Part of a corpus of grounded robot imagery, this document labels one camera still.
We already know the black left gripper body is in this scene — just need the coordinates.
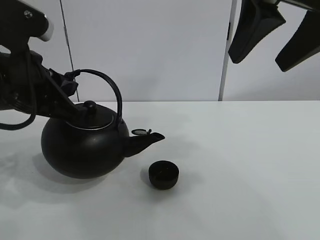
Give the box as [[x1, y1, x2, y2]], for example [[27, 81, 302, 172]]
[[14, 51, 81, 121]]

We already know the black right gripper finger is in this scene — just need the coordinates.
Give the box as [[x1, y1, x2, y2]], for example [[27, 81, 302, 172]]
[[228, 0, 286, 64], [275, 10, 320, 72]]

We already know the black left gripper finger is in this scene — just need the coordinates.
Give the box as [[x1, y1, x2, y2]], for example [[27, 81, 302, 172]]
[[50, 71, 79, 97]]

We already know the black round teapot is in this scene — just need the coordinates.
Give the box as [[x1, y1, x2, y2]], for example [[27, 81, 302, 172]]
[[41, 69, 165, 179]]

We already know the small black teacup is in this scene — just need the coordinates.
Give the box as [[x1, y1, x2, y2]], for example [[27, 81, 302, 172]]
[[148, 160, 180, 190]]

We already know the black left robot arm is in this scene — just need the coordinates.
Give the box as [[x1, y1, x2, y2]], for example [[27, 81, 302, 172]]
[[0, 0, 80, 121]]

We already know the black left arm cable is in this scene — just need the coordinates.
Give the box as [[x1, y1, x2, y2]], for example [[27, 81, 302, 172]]
[[0, 57, 43, 132]]

